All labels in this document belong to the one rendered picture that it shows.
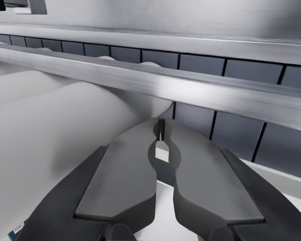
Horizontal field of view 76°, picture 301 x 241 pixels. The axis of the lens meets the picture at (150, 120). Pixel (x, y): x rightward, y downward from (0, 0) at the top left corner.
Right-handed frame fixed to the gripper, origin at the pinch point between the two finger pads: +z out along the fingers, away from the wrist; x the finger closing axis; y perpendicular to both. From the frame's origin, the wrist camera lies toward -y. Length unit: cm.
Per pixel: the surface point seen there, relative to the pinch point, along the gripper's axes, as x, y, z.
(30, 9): -13.8, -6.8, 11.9
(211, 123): 4.7, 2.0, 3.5
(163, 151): 0.5, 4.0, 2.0
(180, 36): 1.6, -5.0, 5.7
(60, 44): -11.8, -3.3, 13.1
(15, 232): -27.5, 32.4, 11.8
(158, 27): 0.0, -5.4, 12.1
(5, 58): -12.3, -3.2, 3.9
